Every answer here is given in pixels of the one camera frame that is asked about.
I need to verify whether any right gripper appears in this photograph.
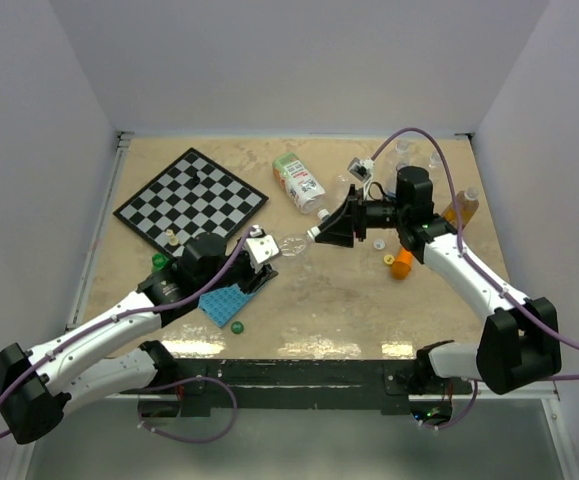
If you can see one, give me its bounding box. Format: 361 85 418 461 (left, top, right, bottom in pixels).
315 185 408 248

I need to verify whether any green bottle cap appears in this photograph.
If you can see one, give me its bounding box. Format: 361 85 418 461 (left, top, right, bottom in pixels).
231 321 244 334

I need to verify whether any green plastic bottle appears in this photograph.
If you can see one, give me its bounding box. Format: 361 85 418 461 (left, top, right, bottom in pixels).
151 253 169 272

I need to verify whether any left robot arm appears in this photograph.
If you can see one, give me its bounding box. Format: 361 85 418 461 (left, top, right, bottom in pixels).
0 226 280 445

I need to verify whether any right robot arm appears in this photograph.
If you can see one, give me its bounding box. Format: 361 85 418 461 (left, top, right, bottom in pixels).
308 167 561 395

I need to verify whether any juice bottle with white label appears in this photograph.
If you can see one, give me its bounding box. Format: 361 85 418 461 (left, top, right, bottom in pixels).
272 152 329 220

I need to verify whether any blue label water bottle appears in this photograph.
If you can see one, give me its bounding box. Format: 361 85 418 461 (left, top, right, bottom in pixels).
383 161 410 197

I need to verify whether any clear bottle back row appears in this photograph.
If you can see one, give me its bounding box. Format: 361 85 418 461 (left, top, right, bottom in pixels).
392 140 414 165

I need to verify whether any orange tea bottle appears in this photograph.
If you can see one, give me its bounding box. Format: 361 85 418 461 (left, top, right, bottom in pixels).
441 187 480 228

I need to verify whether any blue studded baseplate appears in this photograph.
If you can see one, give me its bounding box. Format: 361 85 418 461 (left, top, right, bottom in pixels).
198 285 255 328

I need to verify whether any orange plastic carrot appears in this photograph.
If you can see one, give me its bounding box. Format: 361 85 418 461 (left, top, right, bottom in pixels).
390 247 413 280

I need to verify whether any cream chess piece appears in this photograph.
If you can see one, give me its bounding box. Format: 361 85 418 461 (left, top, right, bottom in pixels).
165 229 179 246

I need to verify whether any black white chessboard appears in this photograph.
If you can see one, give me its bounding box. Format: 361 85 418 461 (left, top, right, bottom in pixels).
114 148 268 258

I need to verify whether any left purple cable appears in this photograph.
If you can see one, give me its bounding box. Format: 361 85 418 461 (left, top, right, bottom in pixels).
0 225 265 442

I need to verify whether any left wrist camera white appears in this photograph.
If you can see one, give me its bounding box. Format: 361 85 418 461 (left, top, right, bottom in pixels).
244 225 281 271

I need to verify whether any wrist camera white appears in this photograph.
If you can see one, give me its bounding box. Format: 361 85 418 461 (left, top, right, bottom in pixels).
244 225 281 271
347 157 375 183

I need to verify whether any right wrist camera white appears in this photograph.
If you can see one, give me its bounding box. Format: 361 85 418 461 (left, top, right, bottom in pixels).
347 157 375 183

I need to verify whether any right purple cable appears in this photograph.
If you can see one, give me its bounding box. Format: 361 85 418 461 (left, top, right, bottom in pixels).
372 128 579 384

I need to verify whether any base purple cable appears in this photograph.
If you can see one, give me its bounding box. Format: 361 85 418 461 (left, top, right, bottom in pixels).
137 377 236 443

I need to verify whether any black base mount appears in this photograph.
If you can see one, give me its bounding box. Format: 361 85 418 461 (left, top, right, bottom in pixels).
147 358 472 417

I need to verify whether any aluminium frame rail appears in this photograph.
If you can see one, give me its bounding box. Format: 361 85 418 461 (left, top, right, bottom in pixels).
77 130 135 281

